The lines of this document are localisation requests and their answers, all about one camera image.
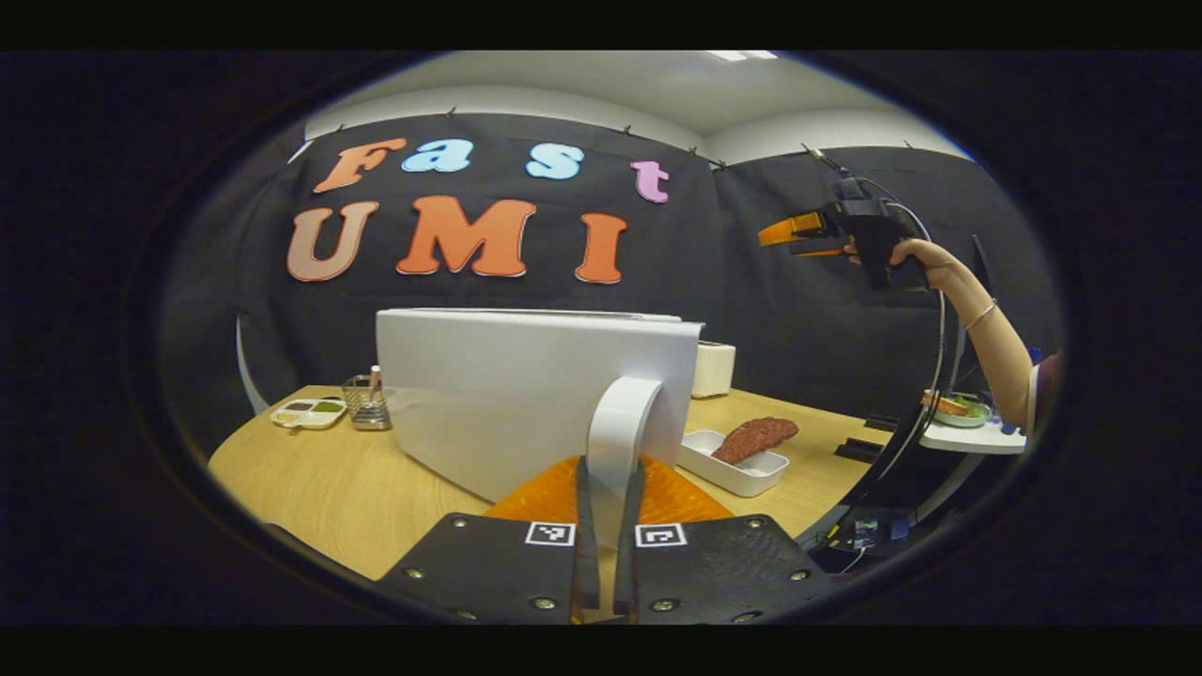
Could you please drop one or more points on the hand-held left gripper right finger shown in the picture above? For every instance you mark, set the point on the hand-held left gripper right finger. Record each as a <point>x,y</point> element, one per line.
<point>625,573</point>

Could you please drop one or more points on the white rectangular tray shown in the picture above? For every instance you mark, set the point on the white rectangular tray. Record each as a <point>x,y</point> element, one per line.
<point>742,477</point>

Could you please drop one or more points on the white microwave oven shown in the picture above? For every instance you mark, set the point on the white microwave oven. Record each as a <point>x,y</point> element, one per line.
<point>507,394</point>

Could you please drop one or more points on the brown meat slab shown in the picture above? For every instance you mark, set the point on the brown meat slab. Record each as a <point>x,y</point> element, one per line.
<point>756,438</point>

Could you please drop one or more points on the white round side table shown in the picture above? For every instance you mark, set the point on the white round side table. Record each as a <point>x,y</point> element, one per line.
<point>977,439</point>

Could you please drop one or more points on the black plastic block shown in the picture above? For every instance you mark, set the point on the black plastic block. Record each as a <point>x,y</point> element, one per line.
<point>881,422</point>
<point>857,450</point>

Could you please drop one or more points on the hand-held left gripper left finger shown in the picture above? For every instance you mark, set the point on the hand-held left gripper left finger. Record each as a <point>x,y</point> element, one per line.
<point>588,563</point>

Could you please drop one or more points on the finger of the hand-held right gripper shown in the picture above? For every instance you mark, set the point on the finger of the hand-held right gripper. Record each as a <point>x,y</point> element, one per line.
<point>793,230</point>
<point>817,251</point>

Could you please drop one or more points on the ceiling light panel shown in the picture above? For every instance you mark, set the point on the ceiling light panel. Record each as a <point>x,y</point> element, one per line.
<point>742,55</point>

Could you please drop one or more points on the person's shirt sleeve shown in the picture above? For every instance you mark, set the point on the person's shirt sleeve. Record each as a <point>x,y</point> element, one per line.
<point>1044,394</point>

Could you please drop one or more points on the white condiment palette plate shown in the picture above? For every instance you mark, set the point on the white condiment palette plate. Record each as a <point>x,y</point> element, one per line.
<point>308,413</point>

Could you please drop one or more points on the black backdrop cloth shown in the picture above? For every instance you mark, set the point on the black backdrop cloth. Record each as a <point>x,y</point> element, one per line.
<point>751,310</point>

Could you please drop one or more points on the bowl of mixed food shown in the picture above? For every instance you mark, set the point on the bowl of mixed food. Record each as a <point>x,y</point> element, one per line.
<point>958,411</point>

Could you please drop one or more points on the white toaster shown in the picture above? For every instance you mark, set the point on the white toaster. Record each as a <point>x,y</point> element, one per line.
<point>714,369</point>

